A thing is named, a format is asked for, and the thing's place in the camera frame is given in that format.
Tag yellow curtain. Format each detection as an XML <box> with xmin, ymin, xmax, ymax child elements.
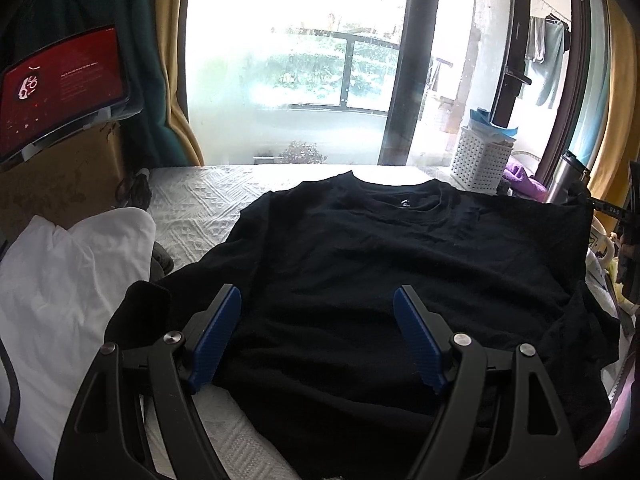
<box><xmin>589</xmin><ymin>0</ymin><xmax>639</xmax><ymax>206</ymax></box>
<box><xmin>155</xmin><ymin>0</ymin><xmax>204</xmax><ymax>166</ymax></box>

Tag hanging grey blue clothes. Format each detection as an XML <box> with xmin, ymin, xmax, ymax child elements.
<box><xmin>524</xmin><ymin>15</ymin><xmax>570</xmax><ymax>107</ymax></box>

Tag blue cloth in basket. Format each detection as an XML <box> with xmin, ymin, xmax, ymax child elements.
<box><xmin>469</xmin><ymin>107</ymin><xmax>518</xmax><ymax>139</ymax></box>

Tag dark sliding door frame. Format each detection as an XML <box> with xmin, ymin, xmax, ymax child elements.
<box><xmin>378</xmin><ymin>0</ymin><xmax>591</xmax><ymax>184</ymax></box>

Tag white quilted bed cover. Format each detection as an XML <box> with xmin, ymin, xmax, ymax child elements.
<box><xmin>141</xmin><ymin>174</ymin><xmax>477</xmax><ymax>479</ymax></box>

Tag tablet with red screen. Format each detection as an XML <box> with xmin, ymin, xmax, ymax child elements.
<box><xmin>1</xmin><ymin>26</ymin><xmax>130</xmax><ymax>164</ymax></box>

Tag white perforated plastic basket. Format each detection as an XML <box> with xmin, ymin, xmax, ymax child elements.
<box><xmin>450</xmin><ymin>127</ymin><xmax>514</xmax><ymax>194</ymax></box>

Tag black t-shirt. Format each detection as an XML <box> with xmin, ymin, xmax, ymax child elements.
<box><xmin>105</xmin><ymin>174</ymin><xmax>620</xmax><ymax>479</ymax></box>

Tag white folded garment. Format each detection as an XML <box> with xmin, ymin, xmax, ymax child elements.
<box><xmin>1</xmin><ymin>208</ymin><xmax>156</xmax><ymax>479</ymax></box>

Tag dark green curtain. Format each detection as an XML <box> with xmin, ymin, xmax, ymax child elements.
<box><xmin>18</xmin><ymin>0</ymin><xmax>191</xmax><ymax>169</ymax></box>

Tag brown cardboard box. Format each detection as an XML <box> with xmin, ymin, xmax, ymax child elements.
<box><xmin>1</xmin><ymin>122</ymin><xmax>125</xmax><ymax>243</ymax></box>

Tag purple cloth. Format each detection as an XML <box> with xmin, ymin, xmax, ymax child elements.
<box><xmin>502</xmin><ymin>157</ymin><xmax>548</xmax><ymax>203</ymax></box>

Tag stainless steel tumbler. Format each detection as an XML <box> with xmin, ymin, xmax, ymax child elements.
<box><xmin>546</xmin><ymin>151</ymin><xmax>590</xmax><ymax>204</ymax></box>

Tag cream bear mug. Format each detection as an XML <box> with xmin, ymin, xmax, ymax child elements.
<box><xmin>589</xmin><ymin>226</ymin><xmax>615</xmax><ymax>266</ymax></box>

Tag yellow curtain right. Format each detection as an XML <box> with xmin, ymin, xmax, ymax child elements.
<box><xmin>589</xmin><ymin>0</ymin><xmax>639</xmax><ymax>206</ymax></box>

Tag yellow curtain left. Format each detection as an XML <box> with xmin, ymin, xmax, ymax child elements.
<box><xmin>155</xmin><ymin>0</ymin><xmax>204</xmax><ymax>166</ymax></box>

